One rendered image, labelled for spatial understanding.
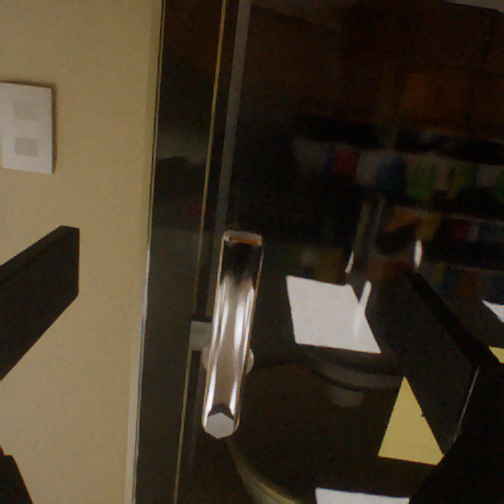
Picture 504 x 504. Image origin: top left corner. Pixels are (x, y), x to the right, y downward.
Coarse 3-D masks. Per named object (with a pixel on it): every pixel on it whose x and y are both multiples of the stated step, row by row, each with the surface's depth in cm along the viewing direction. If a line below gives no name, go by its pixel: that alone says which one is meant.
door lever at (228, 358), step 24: (240, 240) 17; (264, 240) 17; (240, 264) 17; (216, 288) 18; (240, 288) 18; (216, 312) 18; (240, 312) 18; (216, 336) 18; (240, 336) 18; (216, 360) 19; (240, 360) 19; (216, 384) 19; (240, 384) 19; (216, 408) 19; (240, 408) 20; (216, 432) 19
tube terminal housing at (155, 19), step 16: (160, 0) 20; (160, 16) 20; (144, 128) 22; (144, 144) 22; (144, 160) 22; (144, 176) 23; (144, 192) 23; (144, 208) 23; (144, 224) 23; (144, 240) 24; (144, 256) 24; (144, 272) 24; (128, 432) 28; (128, 448) 28; (128, 464) 28; (128, 480) 29; (128, 496) 29
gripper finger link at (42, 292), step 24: (48, 240) 17; (72, 240) 18; (24, 264) 15; (48, 264) 16; (72, 264) 18; (0, 288) 13; (24, 288) 15; (48, 288) 16; (72, 288) 19; (0, 312) 13; (24, 312) 15; (48, 312) 17; (0, 336) 13; (24, 336) 15; (0, 360) 14
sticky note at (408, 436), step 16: (496, 352) 24; (400, 400) 25; (400, 416) 25; (416, 416) 25; (400, 432) 25; (416, 432) 25; (384, 448) 26; (400, 448) 26; (416, 448) 26; (432, 448) 26
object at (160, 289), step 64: (192, 0) 19; (256, 0) 19; (320, 0) 19; (384, 0) 19; (448, 0) 19; (192, 64) 20; (256, 64) 20; (320, 64) 20; (384, 64) 20; (448, 64) 20; (192, 128) 21; (256, 128) 21; (320, 128) 21; (384, 128) 20; (448, 128) 20; (192, 192) 22; (256, 192) 21; (320, 192) 21; (384, 192) 21; (448, 192) 21; (192, 256) 23; (320, 256) 22; (384, 256) 22; (448, 256) 22; (192, 320) 24; (256, 320) 24; (320, 320) 23; (384, 320) 23; (192, 384) 25; (256, 384) 25; (320, 384) 25; (384, 384) 25; (192, 448) 26; (256, 448) 26; (320, 448) 26
